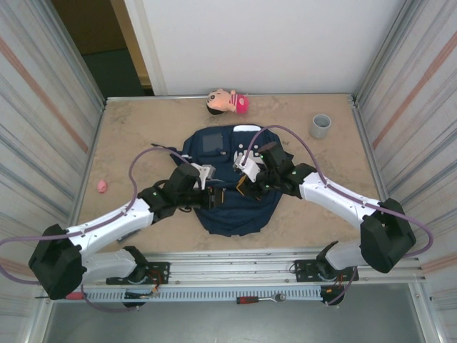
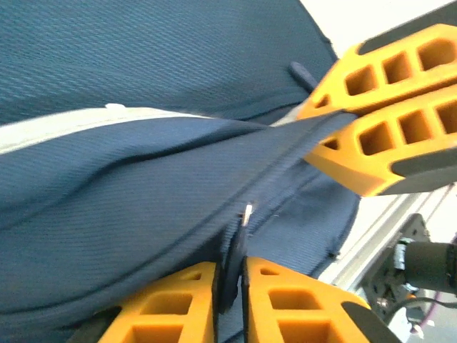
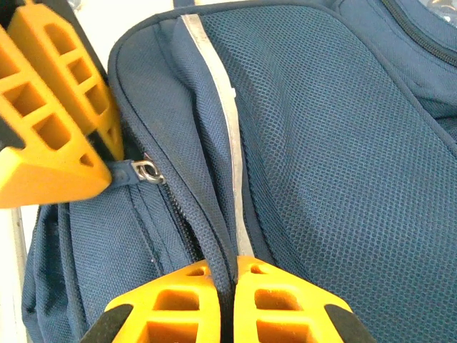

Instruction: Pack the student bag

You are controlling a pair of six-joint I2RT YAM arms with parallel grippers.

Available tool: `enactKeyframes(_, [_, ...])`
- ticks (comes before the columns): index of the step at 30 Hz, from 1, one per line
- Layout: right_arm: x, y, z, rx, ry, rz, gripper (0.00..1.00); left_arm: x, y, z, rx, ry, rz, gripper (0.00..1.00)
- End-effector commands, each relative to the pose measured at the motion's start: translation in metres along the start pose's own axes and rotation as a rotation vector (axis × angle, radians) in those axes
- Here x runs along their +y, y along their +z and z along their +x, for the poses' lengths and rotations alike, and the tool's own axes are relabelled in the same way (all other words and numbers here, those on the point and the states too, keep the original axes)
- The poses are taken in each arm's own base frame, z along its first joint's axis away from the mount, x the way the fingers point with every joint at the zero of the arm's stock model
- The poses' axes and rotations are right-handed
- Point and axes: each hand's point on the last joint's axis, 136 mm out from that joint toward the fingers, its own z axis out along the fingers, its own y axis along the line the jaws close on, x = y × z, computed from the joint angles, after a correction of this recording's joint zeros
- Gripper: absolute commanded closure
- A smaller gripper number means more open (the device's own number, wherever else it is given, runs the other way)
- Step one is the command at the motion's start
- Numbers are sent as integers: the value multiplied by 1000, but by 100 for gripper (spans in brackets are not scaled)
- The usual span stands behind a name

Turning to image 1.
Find navy blue backpack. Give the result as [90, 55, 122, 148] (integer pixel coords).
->
[149, 123, 296, 237]

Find grey cup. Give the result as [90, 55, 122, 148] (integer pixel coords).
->
[308, 113, 333, 139]

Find plush doll pink hat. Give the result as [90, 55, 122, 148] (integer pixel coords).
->
[206, 88, 251, 118]

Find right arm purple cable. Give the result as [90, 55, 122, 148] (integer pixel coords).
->
[242, 124, 435, 307]

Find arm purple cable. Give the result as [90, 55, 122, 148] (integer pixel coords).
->
[0, 148, 196, 314]
[242, 124, 435, 307]

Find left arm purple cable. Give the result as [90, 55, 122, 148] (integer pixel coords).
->
[0, 148, 196, 314]

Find aluminium rail frame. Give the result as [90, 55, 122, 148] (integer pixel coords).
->
[81, 248, 428, 291]

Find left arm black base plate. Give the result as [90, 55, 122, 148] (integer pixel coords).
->
[106, 262, 171, 286]

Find left arm base wires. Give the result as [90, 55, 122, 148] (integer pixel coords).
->
[123, 269, 162, 299]

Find arm base wires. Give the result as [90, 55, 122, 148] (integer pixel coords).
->
[319, 274, 356, 299]
[123, 269, 162, 299]

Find slotted grey cable duct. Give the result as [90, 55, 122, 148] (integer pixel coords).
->
[84, 287, 322, 304]

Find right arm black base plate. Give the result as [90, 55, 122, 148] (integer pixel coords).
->
[294, 257, 354, 284]

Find ratchet wrench red handle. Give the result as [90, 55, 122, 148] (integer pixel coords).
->
[236, 292, 287, 305]

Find right arm base wires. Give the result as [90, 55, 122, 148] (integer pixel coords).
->
[319, 274, 356, 299]

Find screwdriver red handle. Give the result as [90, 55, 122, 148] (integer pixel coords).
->
[34, 292, 86, 301]

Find white door frame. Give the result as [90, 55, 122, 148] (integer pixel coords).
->
[123, 0, 168, 96]

